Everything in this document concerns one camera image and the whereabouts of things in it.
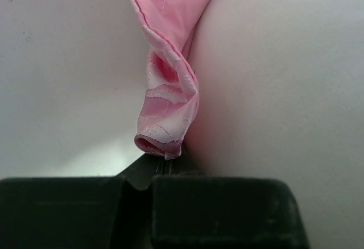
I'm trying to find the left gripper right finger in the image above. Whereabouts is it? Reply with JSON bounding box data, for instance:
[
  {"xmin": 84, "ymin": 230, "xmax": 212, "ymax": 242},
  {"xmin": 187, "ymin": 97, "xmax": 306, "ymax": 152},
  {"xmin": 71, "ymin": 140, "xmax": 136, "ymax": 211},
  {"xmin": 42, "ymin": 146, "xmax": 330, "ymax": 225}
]
[{"xmin": 165, "ymin": 145, "xmax": 204, "ymax": 176}]

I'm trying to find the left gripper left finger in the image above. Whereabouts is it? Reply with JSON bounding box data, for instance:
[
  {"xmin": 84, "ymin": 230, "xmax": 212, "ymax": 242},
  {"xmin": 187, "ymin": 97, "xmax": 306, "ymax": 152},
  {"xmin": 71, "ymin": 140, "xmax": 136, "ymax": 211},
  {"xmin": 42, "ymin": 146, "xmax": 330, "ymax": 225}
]
[{"xmin": 116, "ymin": 153, "xmax": 166, "ymax": 191}]

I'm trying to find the white pillow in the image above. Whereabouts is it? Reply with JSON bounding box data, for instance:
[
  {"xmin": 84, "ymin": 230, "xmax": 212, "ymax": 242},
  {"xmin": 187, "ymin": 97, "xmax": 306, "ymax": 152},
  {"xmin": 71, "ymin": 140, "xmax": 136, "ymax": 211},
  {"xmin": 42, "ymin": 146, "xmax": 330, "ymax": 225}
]
[{"xmin": 185, "ymin": 0, "xmax": 363, "ymax": 248}]

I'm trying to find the pink pillowcase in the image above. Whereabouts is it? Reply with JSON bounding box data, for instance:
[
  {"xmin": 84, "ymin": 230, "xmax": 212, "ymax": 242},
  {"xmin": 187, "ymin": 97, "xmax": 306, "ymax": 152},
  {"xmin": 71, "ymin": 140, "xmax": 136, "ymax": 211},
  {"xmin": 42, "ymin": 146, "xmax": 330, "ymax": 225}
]
[{"xmin": 130, "ymin": 0, "xmax": 210, "ymax": 160}]

